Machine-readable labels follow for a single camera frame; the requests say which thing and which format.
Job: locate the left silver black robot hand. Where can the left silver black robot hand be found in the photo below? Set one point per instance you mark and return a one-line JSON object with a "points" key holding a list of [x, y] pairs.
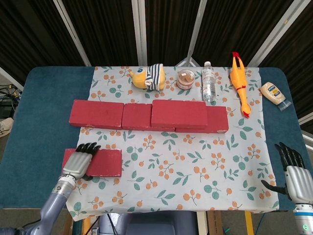
{"points": [[75, 164]]}

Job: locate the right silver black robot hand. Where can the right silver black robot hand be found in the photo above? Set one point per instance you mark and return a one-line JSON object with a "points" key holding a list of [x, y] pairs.
{"points": [[299, 181]]}

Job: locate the red brick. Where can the red brick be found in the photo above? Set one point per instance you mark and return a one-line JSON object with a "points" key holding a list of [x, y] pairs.
{"points": [[137, 116], [217, 117], [95, 113], [107, 162], [178, 113]]}

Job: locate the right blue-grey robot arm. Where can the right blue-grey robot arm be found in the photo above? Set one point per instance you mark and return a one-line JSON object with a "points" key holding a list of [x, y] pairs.
{"points": [[304, 220]]}

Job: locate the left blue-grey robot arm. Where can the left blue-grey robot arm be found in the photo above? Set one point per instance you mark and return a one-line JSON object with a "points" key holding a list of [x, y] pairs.
{"points": [[52, 203]]}

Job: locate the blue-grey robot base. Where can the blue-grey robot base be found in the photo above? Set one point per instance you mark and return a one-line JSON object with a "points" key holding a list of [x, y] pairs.
{"points": [[151, 225]]}

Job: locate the yellow table leg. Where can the yellow table leg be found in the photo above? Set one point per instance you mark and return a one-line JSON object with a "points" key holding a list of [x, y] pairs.
{"points": [[248, 224], [86, 227]]}

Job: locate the teal felt table cover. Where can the teal felt table cover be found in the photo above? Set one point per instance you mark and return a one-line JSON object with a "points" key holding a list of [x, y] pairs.
{"points": [[44, 98]]}

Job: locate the white sneaker shoe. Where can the white sneaker shoe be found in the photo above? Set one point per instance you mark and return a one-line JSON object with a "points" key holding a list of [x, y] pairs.
{"points": [[5, 127]]}

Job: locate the cream mayonnaise squeeze bottle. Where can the cream mayonnaise squeeze bottle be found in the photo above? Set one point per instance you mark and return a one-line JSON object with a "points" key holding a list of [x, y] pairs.
{"points": [[272, 91]]}

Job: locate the brown cardboard box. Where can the brown cardboard box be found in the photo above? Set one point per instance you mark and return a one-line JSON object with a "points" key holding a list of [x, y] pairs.
{"points": [[214, 224]]}

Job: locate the floral orange berry tablecloth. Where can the floral orange berry tablecloth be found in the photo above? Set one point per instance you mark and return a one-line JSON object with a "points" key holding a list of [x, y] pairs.
{"points": [[171, 159]]}

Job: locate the yellow plush toy striped cloth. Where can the yellow plush toy striped cloth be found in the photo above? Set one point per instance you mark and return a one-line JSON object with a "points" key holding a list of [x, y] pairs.
{"points": [[139, 78]]}

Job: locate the yellow rubber chicken toy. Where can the yellow rubber chicken toy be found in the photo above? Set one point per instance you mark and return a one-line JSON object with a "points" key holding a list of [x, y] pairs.
{"points": [[238, 77]]}

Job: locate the clear plastic water bottle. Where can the clear plastic water bottle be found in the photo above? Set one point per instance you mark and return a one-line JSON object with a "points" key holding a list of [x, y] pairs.
{"points": [[208, 83]]}

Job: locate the clear jar orange contents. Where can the clear jar orange contents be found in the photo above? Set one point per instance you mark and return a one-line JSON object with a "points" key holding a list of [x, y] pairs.
{"points": [[185, 79]]}

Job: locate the grey tripod stand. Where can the grey tripod stand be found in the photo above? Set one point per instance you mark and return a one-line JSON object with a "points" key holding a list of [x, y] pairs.
{"points": [[188, 61]]}

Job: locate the white frame bar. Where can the white frame bar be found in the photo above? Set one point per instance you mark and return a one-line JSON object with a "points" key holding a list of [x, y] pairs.
{"points": [[306, 120], [12, 79]]}

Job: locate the white partition frame post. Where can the white partition frame post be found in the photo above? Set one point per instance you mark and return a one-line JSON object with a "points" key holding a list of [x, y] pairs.
{"points": [[73, 34], [199, 27], [276, 31]]}

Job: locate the white double partition post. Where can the white double partition post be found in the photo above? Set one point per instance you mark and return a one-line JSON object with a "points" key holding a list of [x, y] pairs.
{"points": [[139, 31]]}

